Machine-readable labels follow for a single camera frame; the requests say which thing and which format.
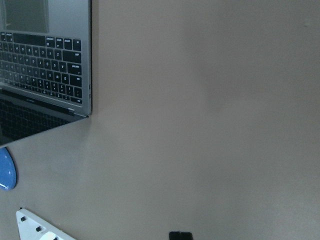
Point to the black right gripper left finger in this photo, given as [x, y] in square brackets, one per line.
[174, 235]

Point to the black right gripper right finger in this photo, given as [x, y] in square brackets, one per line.
[186, 236]

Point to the silver grey laptop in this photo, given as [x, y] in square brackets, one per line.
[45, 65]

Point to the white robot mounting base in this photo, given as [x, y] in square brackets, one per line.
[33, 227]

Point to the blue desk lamp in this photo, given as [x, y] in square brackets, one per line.
[8, 174]

